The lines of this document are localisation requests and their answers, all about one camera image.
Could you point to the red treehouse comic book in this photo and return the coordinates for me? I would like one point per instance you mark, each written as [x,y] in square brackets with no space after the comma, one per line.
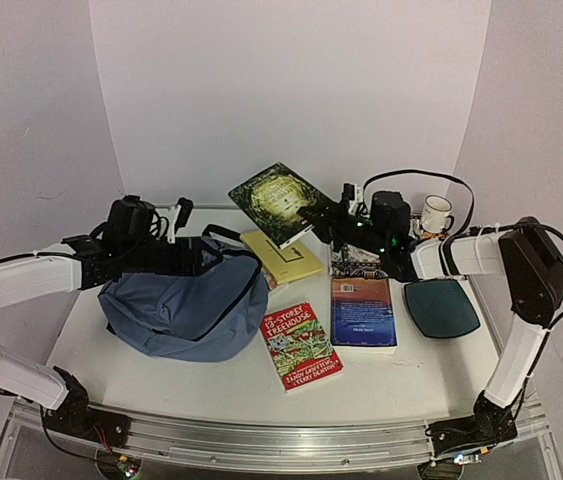
[299,346]

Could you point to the white enamel mug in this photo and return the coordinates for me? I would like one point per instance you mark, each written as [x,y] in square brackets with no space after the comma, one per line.
[436,215]

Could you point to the blue orange back-cover book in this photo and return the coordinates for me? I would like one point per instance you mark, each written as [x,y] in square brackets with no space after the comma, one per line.
[362,315]

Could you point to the aluminium table front rail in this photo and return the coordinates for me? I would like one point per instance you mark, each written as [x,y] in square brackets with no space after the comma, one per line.
[325,449]

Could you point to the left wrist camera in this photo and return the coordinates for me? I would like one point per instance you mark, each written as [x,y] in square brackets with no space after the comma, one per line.
[178,216]

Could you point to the patterned black placemat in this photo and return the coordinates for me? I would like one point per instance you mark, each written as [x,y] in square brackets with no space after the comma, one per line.
[356,262]

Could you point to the dark teal square plate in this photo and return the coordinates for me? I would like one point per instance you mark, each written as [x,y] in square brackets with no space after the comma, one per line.
[441,309]

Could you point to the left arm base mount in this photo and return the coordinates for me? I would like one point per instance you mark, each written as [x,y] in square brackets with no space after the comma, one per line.
[77,419]

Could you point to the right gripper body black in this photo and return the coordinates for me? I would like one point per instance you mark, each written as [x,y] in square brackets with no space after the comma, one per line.
[334,230]

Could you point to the yellow paperback book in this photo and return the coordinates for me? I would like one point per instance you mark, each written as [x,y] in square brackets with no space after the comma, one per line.
[286,265]

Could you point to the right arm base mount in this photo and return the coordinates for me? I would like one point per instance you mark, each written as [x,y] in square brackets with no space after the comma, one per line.
[466,434]

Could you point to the blue student backpack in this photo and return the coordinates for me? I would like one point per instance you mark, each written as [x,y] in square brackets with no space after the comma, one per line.
[207,318]

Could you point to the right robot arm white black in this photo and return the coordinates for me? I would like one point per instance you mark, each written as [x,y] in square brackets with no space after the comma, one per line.
[523,253]

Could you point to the green fantasy cover book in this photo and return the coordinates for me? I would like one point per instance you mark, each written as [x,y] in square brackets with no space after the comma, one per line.
[271,200]

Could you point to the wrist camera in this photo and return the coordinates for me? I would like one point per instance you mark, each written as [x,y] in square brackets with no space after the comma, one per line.
[178,216]
[352,198]

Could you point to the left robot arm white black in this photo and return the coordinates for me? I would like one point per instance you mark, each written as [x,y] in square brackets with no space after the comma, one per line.
[28,276]

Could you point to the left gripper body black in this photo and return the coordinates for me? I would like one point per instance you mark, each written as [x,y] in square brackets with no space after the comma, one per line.
[141,260]

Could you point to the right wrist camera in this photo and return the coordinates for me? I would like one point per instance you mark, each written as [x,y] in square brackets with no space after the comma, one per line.
[352,198]

